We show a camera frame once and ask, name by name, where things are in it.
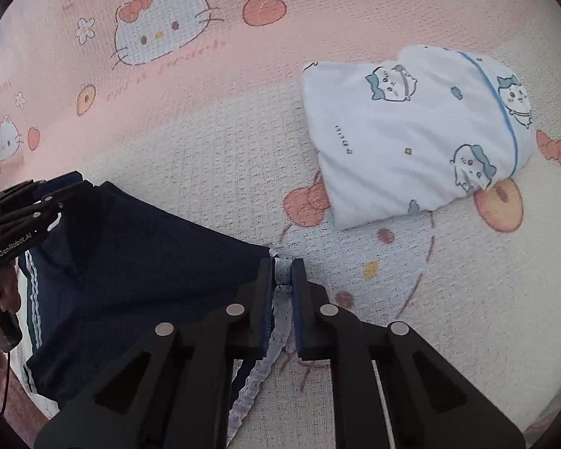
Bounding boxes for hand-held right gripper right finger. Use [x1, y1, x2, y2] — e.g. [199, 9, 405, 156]
[291, 257, 527, 449]

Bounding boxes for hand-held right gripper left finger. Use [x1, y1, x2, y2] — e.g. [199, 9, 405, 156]
[35, 257, 275, 449]

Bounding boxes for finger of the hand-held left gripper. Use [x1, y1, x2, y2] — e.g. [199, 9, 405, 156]
[0, 181, 102, 240]
[0, 172, 83, 210]

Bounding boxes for navy striped shorts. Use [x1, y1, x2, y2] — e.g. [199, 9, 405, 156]
[18, 180, 295, 445]

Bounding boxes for pink fluffy blanket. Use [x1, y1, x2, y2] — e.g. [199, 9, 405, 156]
[0, 341, 47, 426]

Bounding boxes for pink cat printed blanket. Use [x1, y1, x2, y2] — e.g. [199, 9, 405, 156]
[0, 0, 561, 449]

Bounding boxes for white folded printed garment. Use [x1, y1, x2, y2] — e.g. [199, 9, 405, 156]
[302, 45, 534, 231]

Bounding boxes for black cable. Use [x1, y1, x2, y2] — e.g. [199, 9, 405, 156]
[0, 348, 13, 415]

